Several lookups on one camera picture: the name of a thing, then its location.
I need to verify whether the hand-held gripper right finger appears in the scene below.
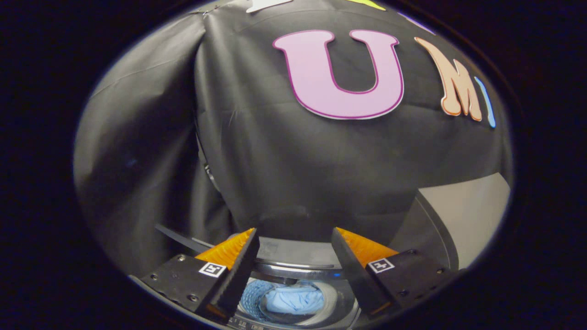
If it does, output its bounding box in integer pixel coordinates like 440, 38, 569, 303
331, 227, 454, 318

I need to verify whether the beige cabinet with dark top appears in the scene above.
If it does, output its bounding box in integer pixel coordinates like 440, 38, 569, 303
389, 173, 511, 272

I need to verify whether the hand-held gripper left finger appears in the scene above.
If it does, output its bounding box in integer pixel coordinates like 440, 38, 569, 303
130, 228, 260, 322

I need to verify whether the light blue garment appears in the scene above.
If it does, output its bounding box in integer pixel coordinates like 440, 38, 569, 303
265, 283, 326, 315

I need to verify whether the grey washing machine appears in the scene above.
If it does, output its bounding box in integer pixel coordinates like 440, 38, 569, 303
228, 262, 364, 330

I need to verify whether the black backdrop cloth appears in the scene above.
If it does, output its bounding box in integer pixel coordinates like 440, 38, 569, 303
73, 0, 513, 276

